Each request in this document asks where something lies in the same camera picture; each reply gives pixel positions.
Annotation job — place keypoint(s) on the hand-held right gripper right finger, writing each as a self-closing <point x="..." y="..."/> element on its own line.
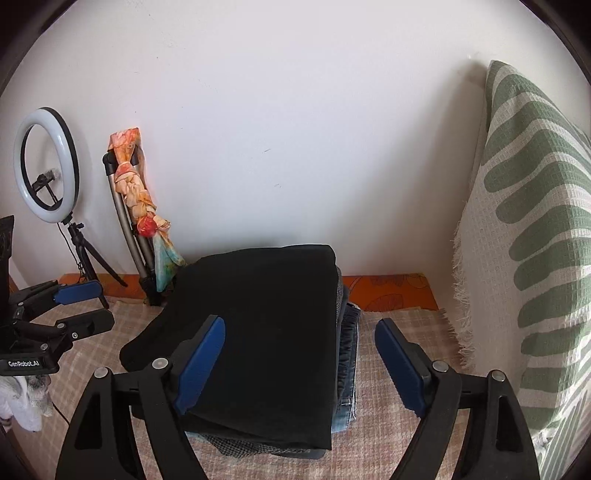
<point x="401" y="369"/>

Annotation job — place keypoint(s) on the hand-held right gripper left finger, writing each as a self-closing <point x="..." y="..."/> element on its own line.
<point x="201" y="364"/>

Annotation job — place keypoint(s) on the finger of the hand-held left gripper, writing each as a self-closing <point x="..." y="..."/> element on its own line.
<point x="87" y="323"/>
<point x="78" y="291"/>

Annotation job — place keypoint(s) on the black pants with yellow print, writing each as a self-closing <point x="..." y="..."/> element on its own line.
<point x="258" y="323"/>

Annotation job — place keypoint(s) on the person's left forearm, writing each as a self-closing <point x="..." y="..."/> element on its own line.
<point x="23" y="406"/>

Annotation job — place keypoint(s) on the small black tripod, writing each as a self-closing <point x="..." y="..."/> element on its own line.
<point x="78" y="244"/>

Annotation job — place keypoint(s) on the folded blue jeans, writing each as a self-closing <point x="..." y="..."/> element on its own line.
<point x="346" y="401"/>

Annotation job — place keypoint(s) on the beige checkered blanket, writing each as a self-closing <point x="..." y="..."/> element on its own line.
<point x="369" y="438"/>

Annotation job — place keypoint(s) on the dark patterned object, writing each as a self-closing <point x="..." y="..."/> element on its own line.
<point x="5" y="258"/>

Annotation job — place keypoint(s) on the folded silver tripod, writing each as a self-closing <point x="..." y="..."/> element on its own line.
<point x="123" y="217"/>

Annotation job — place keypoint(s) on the stack of folded jeans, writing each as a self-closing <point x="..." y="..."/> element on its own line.
<point x="240" y="445"/>

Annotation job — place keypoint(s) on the orange floral scarf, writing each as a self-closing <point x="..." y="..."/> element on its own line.
<point x="134" y="194"/>

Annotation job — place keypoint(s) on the black gooseneck phone holder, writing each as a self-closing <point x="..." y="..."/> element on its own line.
<point x="46" y="182"/>

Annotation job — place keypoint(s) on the green striped pillow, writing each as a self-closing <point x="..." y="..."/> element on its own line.
<point x="531" y="230"/>

